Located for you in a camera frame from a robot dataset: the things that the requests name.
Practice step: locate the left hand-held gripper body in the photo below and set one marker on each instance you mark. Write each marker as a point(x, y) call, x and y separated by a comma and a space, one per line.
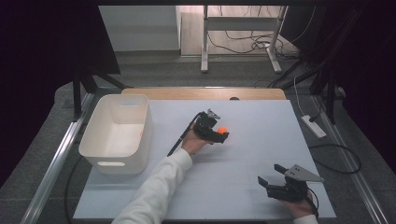
point(205, 126)

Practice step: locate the dark curtain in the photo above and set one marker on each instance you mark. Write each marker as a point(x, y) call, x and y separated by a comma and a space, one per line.
point(367, 77)
point(40, 62)

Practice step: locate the black metal stand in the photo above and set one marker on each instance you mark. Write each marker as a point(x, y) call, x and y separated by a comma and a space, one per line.
point(330, 93)
point(88, 82)

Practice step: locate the orange table tennis ball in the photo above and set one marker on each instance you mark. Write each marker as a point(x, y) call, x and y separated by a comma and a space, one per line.
point(222, 130)

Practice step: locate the aluminium floor rail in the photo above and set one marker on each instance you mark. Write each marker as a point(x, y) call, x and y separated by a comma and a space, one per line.
point(53, 168)
point(358, 174)

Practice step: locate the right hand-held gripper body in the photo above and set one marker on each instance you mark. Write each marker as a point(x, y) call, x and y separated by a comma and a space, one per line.
point(292, 186)

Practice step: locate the white metal desk frame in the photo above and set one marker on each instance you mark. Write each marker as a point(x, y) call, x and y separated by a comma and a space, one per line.
point(239, 23)

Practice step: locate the white power strip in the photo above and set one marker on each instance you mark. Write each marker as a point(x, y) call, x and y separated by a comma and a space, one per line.
point(313, 126)

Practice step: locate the white panel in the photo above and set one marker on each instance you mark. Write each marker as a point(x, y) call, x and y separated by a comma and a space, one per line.
point(140, 28)

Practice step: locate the white plastic bin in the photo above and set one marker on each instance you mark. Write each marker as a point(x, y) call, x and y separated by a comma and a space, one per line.
point(118, 133)

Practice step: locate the person's right hand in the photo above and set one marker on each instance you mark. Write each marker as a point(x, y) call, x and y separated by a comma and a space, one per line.
point(300, 207)

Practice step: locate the wooden table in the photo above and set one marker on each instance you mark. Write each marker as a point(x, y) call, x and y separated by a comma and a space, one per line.
point(202, 93)

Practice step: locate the person's left hand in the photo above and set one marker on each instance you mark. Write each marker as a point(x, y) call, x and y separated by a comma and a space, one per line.
point(193, 143)

